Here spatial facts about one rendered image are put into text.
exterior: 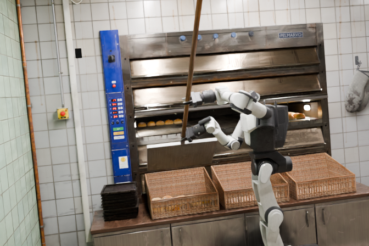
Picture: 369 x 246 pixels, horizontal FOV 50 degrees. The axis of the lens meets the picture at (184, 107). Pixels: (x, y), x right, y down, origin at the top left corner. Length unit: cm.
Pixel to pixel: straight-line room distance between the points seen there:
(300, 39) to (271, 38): 29
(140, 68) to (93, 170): 100
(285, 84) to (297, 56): 29
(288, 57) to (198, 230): 180
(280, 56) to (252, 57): 28
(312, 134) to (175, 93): 140
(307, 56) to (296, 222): 155
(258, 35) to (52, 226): 254
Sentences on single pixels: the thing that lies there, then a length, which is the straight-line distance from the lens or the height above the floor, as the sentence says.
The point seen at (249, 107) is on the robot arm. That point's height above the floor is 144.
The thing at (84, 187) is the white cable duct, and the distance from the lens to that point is 367.
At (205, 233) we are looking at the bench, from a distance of 330.
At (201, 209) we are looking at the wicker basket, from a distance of 329.
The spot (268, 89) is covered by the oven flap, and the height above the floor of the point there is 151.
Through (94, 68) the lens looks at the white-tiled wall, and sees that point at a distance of 359.
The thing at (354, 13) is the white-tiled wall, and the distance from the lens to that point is 429.
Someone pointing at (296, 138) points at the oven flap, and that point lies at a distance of 397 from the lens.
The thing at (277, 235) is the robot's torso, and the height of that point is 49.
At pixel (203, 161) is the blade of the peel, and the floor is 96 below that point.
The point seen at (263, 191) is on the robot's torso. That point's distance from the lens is 291.
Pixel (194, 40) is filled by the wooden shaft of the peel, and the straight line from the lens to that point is 224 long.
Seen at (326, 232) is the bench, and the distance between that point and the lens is 366.
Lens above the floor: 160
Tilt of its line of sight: 3 degrees down
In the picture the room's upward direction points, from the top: 5 degrees counter-clockwise
